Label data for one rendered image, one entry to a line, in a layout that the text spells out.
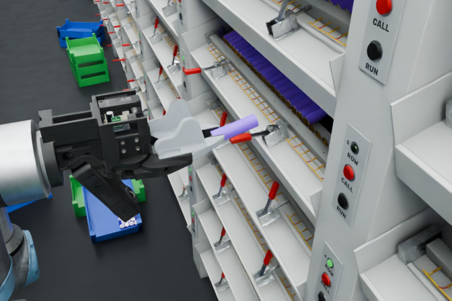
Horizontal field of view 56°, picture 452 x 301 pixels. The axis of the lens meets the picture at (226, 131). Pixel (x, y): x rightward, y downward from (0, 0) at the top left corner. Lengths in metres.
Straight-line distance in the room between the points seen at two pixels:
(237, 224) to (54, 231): 1.01
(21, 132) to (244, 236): 0.68
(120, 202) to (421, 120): 0.36
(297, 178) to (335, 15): 0.24
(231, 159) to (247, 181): 0.09
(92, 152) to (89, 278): 1.22
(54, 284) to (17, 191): 1.25
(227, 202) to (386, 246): 0.66
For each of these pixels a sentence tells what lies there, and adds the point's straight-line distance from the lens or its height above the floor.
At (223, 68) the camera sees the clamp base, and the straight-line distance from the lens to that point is 0.91.
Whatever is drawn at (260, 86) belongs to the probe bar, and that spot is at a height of 0.93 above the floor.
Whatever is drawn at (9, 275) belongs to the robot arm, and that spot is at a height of 0.88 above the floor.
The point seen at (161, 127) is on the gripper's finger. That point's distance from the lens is 0.55.
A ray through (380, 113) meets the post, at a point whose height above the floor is 1.09.
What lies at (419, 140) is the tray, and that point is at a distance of 0.43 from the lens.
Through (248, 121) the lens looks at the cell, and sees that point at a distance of 0.55.
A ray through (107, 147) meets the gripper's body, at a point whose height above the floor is 1.03.
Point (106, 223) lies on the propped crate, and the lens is 1.83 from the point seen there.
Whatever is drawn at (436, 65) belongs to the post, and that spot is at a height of 1.15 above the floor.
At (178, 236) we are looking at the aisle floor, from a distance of 1.77.
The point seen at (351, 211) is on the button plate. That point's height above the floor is 0.96.
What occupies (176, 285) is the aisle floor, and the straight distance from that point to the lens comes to 1.62.
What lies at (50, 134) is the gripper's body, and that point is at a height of 1.05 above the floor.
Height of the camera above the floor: 1.30
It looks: 34 degrees down
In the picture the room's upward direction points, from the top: straight up
